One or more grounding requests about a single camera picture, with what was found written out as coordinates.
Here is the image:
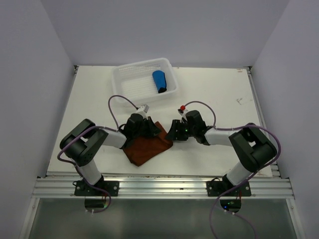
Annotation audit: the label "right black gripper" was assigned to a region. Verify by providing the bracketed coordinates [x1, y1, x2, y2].
[164, 119, 196, 141]

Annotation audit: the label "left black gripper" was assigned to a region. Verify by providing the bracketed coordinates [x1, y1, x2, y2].
[133, 116, 161, 138]

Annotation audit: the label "brown towel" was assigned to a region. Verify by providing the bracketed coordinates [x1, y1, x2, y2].
[123, 121, 173, 167]

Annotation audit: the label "white plastic basket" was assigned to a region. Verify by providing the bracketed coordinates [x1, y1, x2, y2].
[111, 58, 179, 105]

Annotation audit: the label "blue and grey towel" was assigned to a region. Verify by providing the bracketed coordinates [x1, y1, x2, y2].
[152, 70, 167, 94]

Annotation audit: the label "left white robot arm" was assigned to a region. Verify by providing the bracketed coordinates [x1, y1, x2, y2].
[57, 113, 161, 196]

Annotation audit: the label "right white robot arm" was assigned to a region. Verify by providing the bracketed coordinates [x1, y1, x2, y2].
[165, 110, 279, 196]

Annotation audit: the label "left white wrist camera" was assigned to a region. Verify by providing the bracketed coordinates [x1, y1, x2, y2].
[136, 104, 149, 114]

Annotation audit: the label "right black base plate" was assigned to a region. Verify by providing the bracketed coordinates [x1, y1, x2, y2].
[206, 177, 252, 197]

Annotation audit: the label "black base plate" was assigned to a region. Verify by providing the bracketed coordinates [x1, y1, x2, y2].
[206, 177, 252, 197]
[72, 180, 120, 197]

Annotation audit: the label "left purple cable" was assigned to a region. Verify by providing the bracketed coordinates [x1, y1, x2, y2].
[57, 95, 139, 200]

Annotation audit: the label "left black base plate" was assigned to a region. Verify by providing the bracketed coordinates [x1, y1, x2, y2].
[72, 180, 120, 197]

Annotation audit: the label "aluminium rail frame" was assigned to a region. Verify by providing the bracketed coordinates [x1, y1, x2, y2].
[18, 65, 306, 239]

